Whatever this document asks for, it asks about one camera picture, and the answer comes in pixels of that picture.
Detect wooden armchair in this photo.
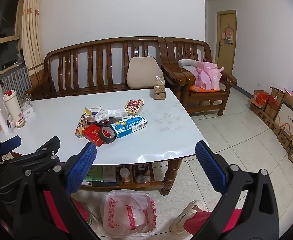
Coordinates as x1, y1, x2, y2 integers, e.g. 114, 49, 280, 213
164, 37, 237, 117

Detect white plastic wrapper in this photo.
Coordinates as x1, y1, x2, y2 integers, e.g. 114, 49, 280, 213
103, 108, 129, 120

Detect white top wooden coffee table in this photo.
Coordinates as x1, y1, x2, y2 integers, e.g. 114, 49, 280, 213
0, 87, 209, 196

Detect yellow snack wrapper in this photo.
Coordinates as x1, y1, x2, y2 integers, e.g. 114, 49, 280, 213
75, 107, 92, 139

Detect beige curtain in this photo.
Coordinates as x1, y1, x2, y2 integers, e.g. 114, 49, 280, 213
19, 0, 44, 75

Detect pink plastic bag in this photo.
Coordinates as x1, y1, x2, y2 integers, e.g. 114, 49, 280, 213
191, 61, 224, 90

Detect person's right leg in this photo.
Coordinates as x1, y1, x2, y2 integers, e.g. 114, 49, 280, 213
184, 209, 242, 236

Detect purple yellow snack box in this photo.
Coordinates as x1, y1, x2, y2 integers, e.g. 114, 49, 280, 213
125, 99, 144, 116

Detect grey radiator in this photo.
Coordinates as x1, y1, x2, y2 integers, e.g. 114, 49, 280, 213
0, 66, 32, 93

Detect beige slipper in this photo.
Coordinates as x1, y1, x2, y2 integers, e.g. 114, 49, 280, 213
169, 200, 204, 234
87, 214, 104, 233

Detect red flat box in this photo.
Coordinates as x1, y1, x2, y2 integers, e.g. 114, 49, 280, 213
82, 124, 104, 147

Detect large white cardboard box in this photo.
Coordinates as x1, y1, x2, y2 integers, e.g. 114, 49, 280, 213
273, 90, 293, 136

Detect orange seat cushion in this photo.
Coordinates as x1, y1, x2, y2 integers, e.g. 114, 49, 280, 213
189, 85, 220, 92

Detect white paper roll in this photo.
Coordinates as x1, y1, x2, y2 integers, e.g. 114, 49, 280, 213
0, 109, 9, 133

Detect beige carton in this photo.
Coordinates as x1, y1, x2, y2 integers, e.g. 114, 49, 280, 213
102, 166, 119, 183

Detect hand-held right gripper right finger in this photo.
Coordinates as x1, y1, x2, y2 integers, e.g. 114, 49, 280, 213
193, 140, 282, 240

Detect white red printed plastic bag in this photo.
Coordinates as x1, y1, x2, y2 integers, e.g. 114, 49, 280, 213
100, 189, 157, 237

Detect grey rolled pillow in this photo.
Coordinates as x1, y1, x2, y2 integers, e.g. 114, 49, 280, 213
178, 59, 199, 70

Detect low cardboard box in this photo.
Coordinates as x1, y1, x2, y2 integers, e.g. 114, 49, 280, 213
249, 90, 270, 117

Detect clear glass pitcher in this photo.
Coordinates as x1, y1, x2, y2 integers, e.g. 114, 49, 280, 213
18, 94, 33, 108

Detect black box with label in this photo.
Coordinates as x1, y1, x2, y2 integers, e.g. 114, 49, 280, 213
97, 118, 117, 128

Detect small jar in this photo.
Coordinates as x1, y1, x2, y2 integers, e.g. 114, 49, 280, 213
120, 167, 132, 182

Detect person's leg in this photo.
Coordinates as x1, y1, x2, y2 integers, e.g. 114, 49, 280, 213
184, 209, 242, 236
43, 190, 91, 233

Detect green packet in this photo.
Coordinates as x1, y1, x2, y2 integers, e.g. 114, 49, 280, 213
84, 165, 104, 182

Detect yellow wooden door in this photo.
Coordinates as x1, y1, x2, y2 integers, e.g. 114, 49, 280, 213
216, 10, 237, 74

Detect hanging clothes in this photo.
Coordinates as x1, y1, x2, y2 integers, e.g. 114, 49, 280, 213
223, 24, 234, 46

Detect beige back cushion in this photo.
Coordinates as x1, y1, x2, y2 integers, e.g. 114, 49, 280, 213
126, 57, 164, 90

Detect window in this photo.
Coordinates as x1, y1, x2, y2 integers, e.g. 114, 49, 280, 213
0, 0, 27, 78

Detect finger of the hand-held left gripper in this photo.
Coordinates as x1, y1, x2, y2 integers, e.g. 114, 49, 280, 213
0, 136, 62, 175
0, 135, 22, 163

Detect brown cardboard tissue box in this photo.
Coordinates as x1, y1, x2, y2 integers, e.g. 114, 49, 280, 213
150, 76, 166, 100

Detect wooden slatted sofa bench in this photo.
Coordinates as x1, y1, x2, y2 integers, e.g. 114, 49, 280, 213
24, 36, 165, 101

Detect small white blue box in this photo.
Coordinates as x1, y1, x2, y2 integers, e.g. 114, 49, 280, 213
88, 106, 104, 122

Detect open brown cardboard box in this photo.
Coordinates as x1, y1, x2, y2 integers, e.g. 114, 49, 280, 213
264, 87, 285, 120

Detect black tape roll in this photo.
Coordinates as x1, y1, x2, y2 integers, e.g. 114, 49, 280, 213
98, 126, 117, 145

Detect blue white medicine box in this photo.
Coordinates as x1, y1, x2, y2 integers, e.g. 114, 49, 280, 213
111, 115, 147, 139

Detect small printed cardboard box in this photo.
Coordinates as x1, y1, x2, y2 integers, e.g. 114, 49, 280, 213
278, 127, 293, 148

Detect person's left leg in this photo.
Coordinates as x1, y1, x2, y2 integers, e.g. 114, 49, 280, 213
43, 190, 91, 233

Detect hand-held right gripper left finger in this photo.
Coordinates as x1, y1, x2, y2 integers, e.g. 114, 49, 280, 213
12, 142, 101, 240

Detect white thermos with red lid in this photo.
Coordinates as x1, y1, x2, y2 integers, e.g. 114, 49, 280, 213
3, 90, 26, 129

